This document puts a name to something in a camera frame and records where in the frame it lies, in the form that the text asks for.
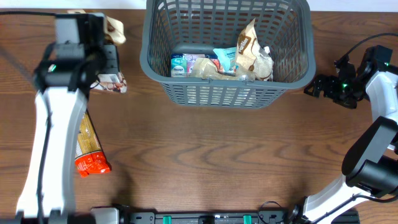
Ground beige pouch white contents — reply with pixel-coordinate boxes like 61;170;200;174
235;19;274;81

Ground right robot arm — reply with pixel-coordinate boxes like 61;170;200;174
289;45;397;223

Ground beige dried mushroom pouch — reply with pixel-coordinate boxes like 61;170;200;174
57;10;127;95

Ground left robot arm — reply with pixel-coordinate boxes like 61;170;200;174
1;13;118;223

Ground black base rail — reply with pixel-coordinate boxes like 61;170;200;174
90;204;361;224

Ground Kleenex tissue multipack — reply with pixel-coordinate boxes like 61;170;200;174
170;54;220;78

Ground light blue snack bar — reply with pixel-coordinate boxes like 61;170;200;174
213;47;236;74

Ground grey plastic lattice basket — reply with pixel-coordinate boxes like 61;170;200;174
140;0;316;109

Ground orange spaghetti package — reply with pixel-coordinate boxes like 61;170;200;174
75;111;111;177

